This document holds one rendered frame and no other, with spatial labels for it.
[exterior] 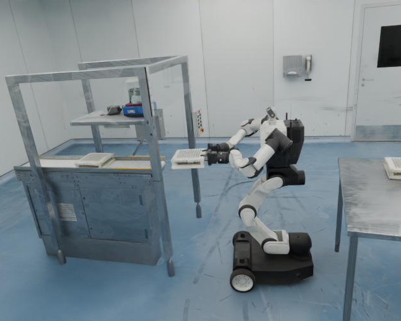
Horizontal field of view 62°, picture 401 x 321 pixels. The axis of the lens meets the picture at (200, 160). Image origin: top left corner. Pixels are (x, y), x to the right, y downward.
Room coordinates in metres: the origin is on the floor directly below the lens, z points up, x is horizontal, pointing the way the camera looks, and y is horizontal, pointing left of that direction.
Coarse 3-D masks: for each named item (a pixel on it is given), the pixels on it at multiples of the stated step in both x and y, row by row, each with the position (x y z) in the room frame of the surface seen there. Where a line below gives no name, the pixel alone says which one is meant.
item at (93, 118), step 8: (96, 112) 2.81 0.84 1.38; (104, 112) 2.78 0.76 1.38; (120, 112) 2.72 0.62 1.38; (80, 120) 2.54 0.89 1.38; (88, 120) 2.51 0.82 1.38; (96, 120) 2.49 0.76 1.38; (104, 120) 2.46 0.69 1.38; (112, 120) 2.44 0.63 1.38; (120, 120) 2.42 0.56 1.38; (128, 120) 2.39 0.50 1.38; (136, 120) 2.37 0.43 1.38
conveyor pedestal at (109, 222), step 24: (48, 192) 2.76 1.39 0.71; (72, 192) 2.69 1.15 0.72; (96, 192) 2.62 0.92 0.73; (120, 192) 2.56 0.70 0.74; (144, 192) 2.49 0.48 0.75; (72, 216) 2.70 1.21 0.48; (96, 216) 2.63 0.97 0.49; (120, 216) 2.57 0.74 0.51; (144, 216) 2.51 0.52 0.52; (48, 240) 2.81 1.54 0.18; (72, 240) 2.71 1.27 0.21; (96, 240) 2.64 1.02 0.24; (120, 240) 2.58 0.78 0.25; (144, 240) 2.51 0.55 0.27; (144, 264) 2.54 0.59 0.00
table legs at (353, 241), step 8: (336, 224) 2.49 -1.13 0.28; (336, 232) 2.47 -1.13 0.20; (336, 240) 2.47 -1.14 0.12; (352, 240) 1.51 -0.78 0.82; (336, 248) 2.47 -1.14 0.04; (352, 248) 1.51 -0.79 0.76; (352, 256) 1.51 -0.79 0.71; (352, 264) 1.51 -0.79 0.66; (352, 272) 1.51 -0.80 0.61; (352, 280) 1.51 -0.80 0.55; (352, 288) 1.50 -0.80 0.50; (344, 296) 1.54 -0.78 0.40; (352, 296) 1.50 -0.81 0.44; (344, 304) 1.52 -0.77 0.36; (344, 312) 1.51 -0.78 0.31; (344, 320) 1.51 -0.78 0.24
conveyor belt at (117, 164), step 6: (42, 162) 2.91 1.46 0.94; (48, 162) 2.90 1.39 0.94; (54, 162) 2.88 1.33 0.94; (60, 162) 2.87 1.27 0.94; (66, 162) 2.85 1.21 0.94; (72, 162) 2.84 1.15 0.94; (114, 162) 2.74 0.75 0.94; (120, 162) 2.72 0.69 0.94; (126, 162) 2.71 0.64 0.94; (132, 162) 2.70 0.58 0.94; (138, 162) 2.68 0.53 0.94; (144, 162) 2.67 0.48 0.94; (150, 162) 2.66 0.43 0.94; (162, 162) 2.64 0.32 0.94
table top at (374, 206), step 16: (352, 160) 2.44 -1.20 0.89; (368, 160) 2.41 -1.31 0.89; (352, 176) 2.15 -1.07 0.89; (368, 176) 2.13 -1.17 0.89; (384, 176) 2.10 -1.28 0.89; (352, 192) 1.92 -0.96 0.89; (368, 192) 1.90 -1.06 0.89; (384, 192) 1.88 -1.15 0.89; (400, 192) 1.86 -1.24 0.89; (352, 208) 1.72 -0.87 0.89; (368, 208) 1.71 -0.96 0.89; (384, 208) 1.69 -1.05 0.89; (400, 208) 1.67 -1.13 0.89; (352, 224) 1.56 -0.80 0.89; (368, 224) 1.54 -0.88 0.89; (384, 224) 1.53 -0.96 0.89; (400, 224) 1.52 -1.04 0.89; (400, 240) 1.42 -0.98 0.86
